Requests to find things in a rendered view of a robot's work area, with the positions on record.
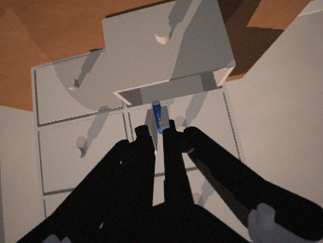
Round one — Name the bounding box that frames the white chest of drawers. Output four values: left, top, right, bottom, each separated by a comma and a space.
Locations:
31, 49, 247, 221

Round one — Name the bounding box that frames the grey drawer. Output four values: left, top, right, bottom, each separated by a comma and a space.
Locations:
36, 51, 123, 125
45, 197, 66, 218
39, 113, 128, 192
129, 92, 239, 174
102, 0, 236, 107
153, 174, 251, 242

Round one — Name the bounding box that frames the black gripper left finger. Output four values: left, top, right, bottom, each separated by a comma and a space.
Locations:
16, 109, 158, 243

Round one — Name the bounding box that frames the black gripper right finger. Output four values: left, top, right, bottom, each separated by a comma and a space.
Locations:
161, 106, 323, 243

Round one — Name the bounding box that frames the blue aaa battery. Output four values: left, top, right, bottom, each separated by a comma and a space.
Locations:
152, 101, 162, 134

